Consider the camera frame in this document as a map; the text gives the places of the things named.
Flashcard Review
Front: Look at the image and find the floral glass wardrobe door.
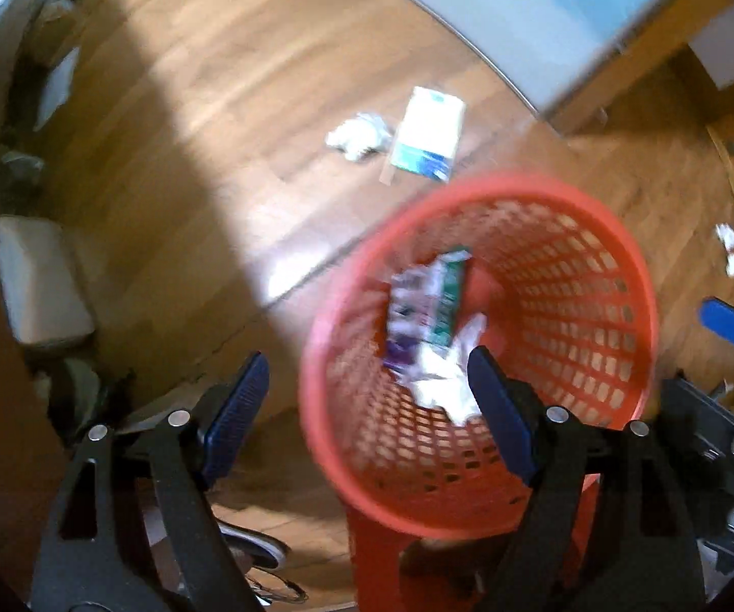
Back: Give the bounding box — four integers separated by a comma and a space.
329, 0, 713, 119

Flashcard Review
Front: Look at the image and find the white tissue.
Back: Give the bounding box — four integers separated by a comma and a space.
324, 113, 395, 163

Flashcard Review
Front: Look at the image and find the purple snack wrapper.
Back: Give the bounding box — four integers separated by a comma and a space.
381, 268, 435, 384

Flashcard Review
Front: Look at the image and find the white paper sheet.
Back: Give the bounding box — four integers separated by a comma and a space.
31, 44, 83, 133

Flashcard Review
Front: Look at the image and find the crumpled white paper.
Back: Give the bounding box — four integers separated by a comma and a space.
405, 312, 489, 425

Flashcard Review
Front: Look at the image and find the red mesh plastic basket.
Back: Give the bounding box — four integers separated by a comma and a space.
299, 172, 661, 612

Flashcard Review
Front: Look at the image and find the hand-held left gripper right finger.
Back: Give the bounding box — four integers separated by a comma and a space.
465, 344, 709, 612

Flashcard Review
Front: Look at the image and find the white and blue carton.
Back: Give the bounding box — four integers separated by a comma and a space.
389, 86, 468, 185

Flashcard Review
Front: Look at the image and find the green box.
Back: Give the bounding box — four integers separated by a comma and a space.
426, 248, 474, 348

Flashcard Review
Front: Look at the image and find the beige cushioned stool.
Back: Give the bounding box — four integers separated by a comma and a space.
0, 215, 98, 351

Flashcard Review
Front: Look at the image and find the small white tissue scrap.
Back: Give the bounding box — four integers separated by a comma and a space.
714, 223, 734, 278

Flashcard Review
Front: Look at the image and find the white-soled shoe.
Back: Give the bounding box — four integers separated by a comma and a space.
217, 519, 292, 571

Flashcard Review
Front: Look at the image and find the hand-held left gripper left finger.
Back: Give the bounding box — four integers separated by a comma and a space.
28, 350, 272, 612

